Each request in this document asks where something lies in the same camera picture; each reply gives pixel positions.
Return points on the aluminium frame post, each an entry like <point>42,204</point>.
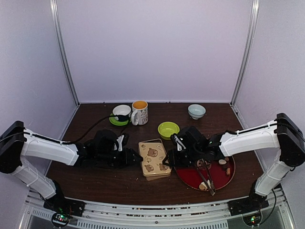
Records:
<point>63,55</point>
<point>247,49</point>

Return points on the beige chocolate piece front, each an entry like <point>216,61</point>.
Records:
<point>203,186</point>

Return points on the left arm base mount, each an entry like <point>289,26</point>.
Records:
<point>60,204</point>

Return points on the pale blue ceramic bowl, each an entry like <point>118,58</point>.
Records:
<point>196,111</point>

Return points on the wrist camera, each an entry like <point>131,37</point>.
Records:
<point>178,142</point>
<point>120,142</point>

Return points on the navy white cup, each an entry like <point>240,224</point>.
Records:
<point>122,112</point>

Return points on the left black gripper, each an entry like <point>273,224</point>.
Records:
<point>128,160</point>

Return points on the right aluminium frame post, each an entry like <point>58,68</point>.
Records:
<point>247,49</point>

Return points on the bear print tin lid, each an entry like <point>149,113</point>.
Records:
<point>154,158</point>

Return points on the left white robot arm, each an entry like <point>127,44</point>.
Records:
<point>18,143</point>

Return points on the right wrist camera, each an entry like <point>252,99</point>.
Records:
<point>178,142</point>

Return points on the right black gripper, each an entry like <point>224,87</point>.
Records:
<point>174,161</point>

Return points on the beige rectangular tin box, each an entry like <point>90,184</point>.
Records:
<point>157,177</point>

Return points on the white patterned mug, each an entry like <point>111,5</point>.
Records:
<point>139,114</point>

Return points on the left aluminium frame post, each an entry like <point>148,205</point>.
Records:
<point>63,55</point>

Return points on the metal tongs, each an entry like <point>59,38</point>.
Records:
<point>202,169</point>

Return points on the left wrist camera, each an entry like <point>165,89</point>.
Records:
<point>120,142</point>

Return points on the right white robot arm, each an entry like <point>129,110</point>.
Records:
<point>281,135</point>

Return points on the red round lacquer tray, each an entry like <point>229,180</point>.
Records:
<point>189,176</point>

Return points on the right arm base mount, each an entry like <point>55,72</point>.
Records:
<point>247,206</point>

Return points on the white oval chocolate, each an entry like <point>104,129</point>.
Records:
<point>222,162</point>

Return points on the green saucer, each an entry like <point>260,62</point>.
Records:
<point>114,121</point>

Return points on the lime green bowl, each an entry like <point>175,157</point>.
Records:
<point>166,129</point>

